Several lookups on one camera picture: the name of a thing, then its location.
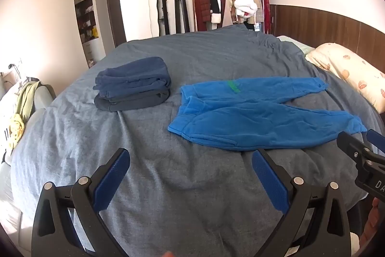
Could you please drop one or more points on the yellow cloth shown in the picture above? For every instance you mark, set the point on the yellow cloth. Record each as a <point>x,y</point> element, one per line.
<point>16,130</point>

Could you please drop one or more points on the wavy standing mirror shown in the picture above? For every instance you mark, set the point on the wavy standing mirror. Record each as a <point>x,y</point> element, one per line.
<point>152,1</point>

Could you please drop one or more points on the grey duvet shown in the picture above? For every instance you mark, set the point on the grey duvet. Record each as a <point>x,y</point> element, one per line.
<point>168,178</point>

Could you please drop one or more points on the olive green cloth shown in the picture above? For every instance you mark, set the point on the olive green cloth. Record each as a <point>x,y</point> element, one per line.
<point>27,100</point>

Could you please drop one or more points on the bright blue pants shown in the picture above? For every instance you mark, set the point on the bright blue pants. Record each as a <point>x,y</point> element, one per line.
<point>246,118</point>

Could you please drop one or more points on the pale bed sheet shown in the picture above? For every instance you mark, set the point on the pale bed sheet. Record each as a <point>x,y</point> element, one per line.
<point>296,44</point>

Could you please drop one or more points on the folded navy pants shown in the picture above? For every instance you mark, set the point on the folded navy pants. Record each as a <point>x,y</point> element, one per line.
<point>135,76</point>

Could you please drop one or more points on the arched wall shelf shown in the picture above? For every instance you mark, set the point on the arched wall shelf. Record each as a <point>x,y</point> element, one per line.
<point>88,22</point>

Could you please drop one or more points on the folded dark grey pants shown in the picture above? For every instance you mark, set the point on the folded dark grey pants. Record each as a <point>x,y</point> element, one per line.
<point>132,102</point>

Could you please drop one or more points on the black tower heater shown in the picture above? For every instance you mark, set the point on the black tower heater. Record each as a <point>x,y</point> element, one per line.
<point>181,14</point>

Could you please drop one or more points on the cream patterned pillow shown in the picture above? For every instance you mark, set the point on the cream patterned pillow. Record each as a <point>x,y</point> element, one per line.
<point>352,70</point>

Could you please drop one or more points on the row of hanging clothes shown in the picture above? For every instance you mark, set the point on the row of hanging clothes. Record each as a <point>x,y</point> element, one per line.
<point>231,1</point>

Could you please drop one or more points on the wooden headboard panel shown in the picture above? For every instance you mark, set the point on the wooden headboard panel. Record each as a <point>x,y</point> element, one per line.
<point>315,23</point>

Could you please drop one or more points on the grey armchair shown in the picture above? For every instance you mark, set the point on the grey armchair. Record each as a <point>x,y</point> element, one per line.
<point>42,97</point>

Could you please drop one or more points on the dark door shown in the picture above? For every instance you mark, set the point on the dark door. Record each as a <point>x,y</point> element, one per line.
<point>115,16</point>

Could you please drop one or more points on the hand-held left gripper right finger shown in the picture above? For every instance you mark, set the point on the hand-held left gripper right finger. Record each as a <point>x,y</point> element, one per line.
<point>269,181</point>

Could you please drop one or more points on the white quilted cloth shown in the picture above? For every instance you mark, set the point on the white quilted cloth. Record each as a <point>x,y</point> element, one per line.
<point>355,246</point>

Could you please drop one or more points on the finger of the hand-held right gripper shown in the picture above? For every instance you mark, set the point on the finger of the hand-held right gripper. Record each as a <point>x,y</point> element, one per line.
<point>377,141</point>
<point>350,144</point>

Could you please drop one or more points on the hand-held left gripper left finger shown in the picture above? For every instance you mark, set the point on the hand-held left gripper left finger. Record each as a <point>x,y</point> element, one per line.
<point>112,181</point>

